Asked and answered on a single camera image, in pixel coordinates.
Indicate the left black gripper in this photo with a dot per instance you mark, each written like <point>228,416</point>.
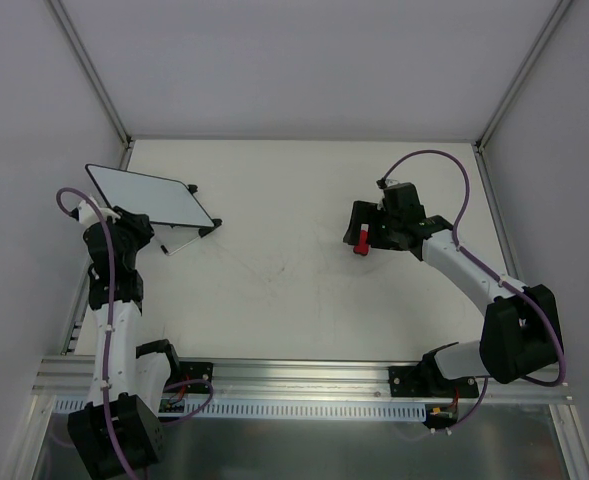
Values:
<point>137,223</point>

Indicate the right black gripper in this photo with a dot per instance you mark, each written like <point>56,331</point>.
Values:
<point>355,224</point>

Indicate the red bone-shaped eraser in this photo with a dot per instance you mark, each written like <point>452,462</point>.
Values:
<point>362,246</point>

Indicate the small black-framed whiteboard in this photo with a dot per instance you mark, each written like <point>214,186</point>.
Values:
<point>135,192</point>

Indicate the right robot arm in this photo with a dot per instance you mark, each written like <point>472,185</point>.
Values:
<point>521,330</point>

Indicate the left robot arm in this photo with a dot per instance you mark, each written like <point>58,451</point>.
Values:
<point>118,431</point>

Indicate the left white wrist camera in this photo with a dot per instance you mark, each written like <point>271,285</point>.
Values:
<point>88,212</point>

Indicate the aluminium mounting rail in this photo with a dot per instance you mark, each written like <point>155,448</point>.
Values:
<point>246,378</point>

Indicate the white slotted cable duct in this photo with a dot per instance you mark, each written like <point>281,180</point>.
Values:
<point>276,409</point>

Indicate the left aluminium frame post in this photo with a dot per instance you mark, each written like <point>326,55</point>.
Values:
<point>77,46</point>

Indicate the aluminium frame post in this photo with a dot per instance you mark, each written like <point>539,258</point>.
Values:
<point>533,54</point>
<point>77,46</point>

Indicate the right aluminium frame post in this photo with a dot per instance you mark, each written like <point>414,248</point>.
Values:
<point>533,54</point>

